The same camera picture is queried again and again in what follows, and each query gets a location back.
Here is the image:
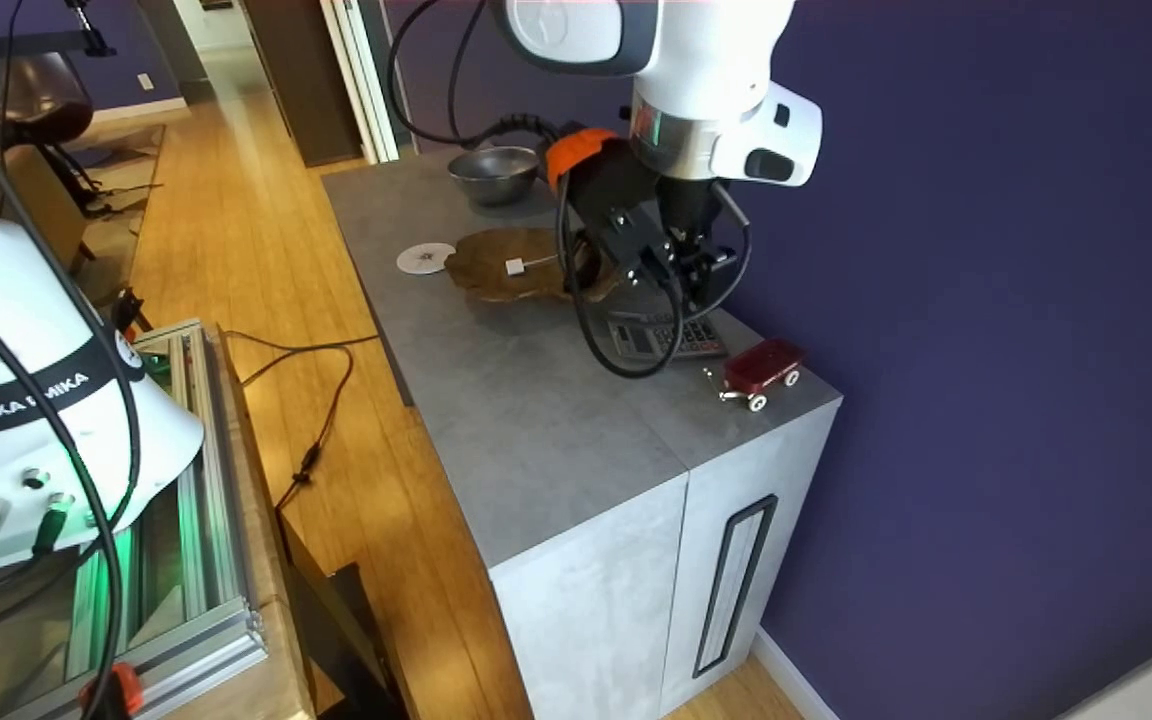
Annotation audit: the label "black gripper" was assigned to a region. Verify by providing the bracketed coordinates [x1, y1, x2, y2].
[653, 173, 746, 333]

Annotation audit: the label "silver metal bowl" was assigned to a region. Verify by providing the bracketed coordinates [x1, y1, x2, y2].
[442, 140, 547, 212]

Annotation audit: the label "grey calculator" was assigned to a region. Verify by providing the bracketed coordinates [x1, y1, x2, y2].
[604, 304, 727, 366]

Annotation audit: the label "black sunglasses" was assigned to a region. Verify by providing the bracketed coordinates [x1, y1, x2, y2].
[560, 234, 606, 300]

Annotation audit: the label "brown wooden dish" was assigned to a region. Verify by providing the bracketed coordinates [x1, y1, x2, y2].
[441, 224, 653, 312]

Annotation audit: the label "grey concrete cabinet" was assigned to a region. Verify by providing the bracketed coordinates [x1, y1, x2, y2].
[319, 140, 849, 720]

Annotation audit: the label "white round coaster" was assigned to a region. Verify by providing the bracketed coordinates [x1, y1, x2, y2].
[392, 238, 459, 279]

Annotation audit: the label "dark chair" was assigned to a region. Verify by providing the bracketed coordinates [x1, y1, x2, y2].
[0, 46, 111, 214]

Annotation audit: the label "red clamp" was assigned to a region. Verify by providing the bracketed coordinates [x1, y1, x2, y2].
[90, 661, 151, 720]

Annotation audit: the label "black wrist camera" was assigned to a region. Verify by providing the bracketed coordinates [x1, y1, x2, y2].
[560, 134, 680, 286]

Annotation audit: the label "orange wrist cable clip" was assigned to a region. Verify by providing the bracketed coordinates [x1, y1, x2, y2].
[544, 124, 624, 193]

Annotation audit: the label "white door frame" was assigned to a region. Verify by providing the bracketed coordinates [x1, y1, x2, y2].
[314, 0, 417, 168]

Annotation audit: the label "black floor cable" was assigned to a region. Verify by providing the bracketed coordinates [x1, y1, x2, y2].
[218, 328, 382, 511]

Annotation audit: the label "aluminium robot stand frame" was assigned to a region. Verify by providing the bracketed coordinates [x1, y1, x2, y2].
[0, 314, 271, 720]

